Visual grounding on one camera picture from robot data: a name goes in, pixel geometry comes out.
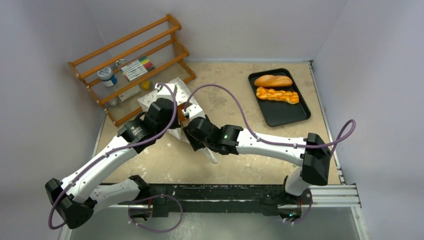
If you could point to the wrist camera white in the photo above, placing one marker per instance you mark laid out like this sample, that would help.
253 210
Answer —
193 111
166 91

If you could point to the black plastic tray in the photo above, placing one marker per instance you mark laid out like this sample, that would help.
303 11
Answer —
276 113

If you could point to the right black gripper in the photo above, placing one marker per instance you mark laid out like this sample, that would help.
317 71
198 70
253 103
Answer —
192 133

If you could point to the blue lid jar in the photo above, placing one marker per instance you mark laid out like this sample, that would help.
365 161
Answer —
107 77

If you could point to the aluminium frame rail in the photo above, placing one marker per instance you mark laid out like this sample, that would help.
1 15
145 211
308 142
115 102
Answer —
330 196

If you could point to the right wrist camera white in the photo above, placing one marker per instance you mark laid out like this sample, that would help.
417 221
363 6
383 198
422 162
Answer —
193 111

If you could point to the long fake bread loaf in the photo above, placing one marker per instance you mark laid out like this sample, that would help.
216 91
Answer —
273 81

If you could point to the patterned white paper bag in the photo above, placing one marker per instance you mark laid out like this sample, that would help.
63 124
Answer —
183 99

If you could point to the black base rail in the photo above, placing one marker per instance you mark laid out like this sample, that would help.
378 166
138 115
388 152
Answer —
265 199

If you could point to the pack of coloured markers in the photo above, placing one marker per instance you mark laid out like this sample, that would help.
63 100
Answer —
137 68

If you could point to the small white box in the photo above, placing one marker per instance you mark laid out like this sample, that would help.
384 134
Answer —
129 93

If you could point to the braided fake bread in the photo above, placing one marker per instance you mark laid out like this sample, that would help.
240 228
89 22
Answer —
269 94

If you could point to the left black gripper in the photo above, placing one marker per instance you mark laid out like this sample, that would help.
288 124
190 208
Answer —
176 123

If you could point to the yellow grey eraser block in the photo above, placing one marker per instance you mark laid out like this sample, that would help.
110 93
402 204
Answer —
146 85

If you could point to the orange wooden rack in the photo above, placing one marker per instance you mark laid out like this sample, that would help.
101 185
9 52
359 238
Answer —
158 41

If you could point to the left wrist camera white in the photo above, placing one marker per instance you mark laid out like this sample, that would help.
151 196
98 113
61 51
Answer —
166 91

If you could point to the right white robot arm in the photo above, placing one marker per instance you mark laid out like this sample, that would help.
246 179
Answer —
312 161

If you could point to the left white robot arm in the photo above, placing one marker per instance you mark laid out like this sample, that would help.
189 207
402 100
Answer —
76 198

